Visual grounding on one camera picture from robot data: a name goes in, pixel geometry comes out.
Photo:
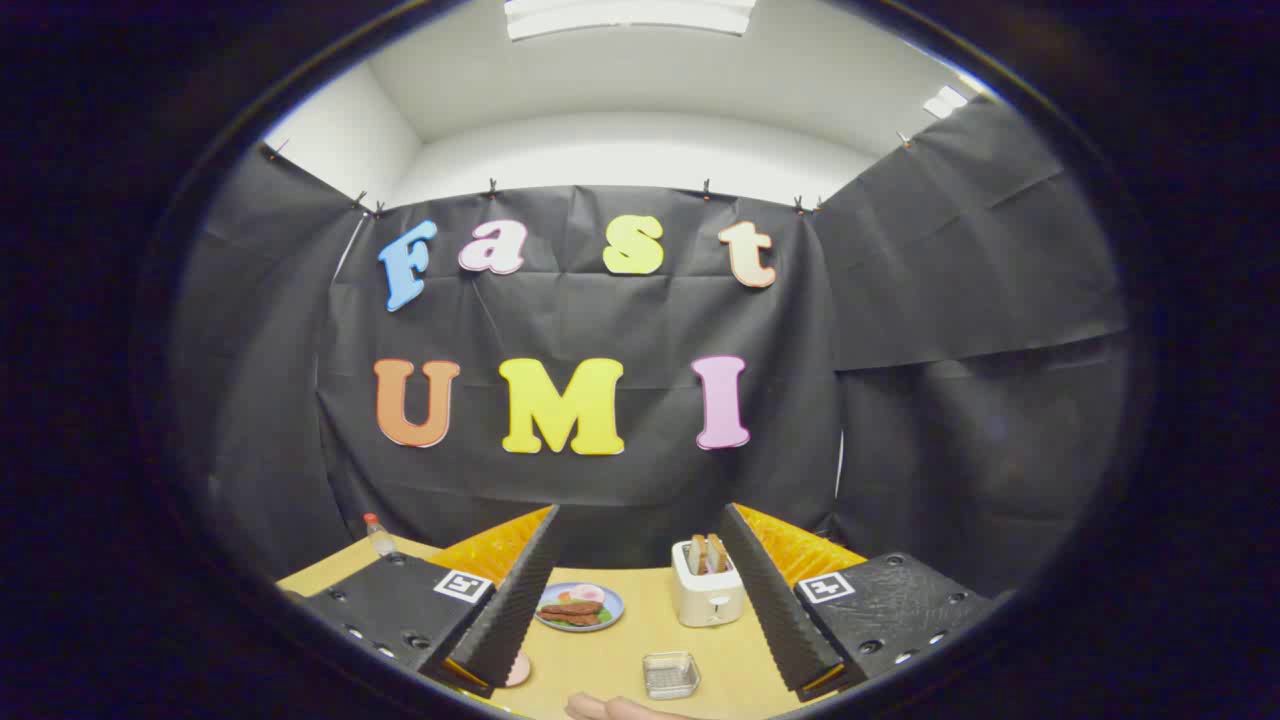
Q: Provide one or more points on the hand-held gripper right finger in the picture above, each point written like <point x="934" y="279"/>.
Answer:
<point x="775" y="600"/>

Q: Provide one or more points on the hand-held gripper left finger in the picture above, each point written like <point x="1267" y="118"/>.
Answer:
<point x="510" y="610"/>

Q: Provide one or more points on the pink round plate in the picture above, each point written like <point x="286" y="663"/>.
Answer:
<point x="517" y="668"/>

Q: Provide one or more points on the brown meat strip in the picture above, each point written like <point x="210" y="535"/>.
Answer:
<point x="570" y="607"/>
<point x="572" y="620"/>

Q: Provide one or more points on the white toaster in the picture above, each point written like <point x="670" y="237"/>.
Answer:
<point x="705" y="600"/>

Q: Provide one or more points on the toast bread slice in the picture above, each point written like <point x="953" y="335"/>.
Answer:
<point x="697" y="553"/>
<point x="716" y="552"/>

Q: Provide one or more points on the pink ham slice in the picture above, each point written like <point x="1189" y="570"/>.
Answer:
<point x="587" y="593"/>

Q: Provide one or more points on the blue oval plate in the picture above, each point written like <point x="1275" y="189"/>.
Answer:
<point x="615" y="603"/>

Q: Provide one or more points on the clear bottle with red cap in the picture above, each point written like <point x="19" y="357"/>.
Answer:
<point x="378" y="537"/>

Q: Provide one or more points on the small ceiling light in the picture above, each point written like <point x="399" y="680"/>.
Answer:
<point x="945" y="100"/>

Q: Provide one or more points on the long ceiling light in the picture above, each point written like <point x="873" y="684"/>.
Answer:
<point x="630" y="15"/>

